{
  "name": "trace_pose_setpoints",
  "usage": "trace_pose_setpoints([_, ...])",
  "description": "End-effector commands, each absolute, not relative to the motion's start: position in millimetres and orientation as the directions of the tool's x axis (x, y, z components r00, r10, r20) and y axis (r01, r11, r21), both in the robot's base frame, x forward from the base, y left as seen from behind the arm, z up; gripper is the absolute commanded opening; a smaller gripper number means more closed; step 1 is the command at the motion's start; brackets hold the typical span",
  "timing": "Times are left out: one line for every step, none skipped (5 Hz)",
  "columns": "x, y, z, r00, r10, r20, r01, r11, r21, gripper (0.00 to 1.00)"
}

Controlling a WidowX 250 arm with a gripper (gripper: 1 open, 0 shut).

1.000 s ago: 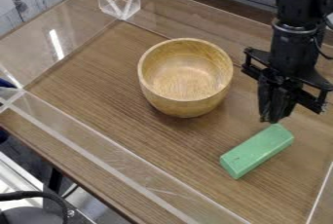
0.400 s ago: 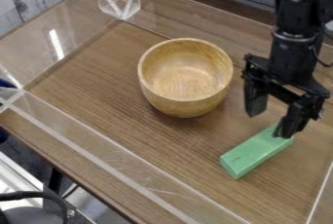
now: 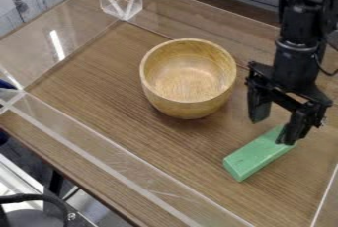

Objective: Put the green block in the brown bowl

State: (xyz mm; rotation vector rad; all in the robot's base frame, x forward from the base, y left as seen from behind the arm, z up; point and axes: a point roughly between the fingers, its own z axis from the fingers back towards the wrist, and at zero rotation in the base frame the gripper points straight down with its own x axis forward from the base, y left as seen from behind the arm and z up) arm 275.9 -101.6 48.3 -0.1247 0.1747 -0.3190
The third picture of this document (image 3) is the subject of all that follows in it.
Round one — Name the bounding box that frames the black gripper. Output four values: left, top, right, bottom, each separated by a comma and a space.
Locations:
246, 39, 333, 145

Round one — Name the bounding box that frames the green rectangular block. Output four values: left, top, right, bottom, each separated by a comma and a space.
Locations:
224, 125, 294, 182

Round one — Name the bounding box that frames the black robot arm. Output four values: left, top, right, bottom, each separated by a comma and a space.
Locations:
246, 0, 338, 145

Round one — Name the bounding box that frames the wooden brown bowl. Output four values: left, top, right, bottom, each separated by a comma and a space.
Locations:
139, 38, 238, 119

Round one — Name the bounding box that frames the black table leg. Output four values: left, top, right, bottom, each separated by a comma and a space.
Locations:
50, 171, 65, 196

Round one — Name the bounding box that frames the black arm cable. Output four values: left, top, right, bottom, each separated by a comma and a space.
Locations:
314, 37, 338, 77

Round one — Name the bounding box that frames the clear acrylic enclosure wall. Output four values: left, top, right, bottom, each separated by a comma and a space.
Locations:
0, 0, 338, 227

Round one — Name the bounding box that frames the black cable loop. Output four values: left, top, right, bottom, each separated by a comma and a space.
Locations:
0, 193, 71, 227

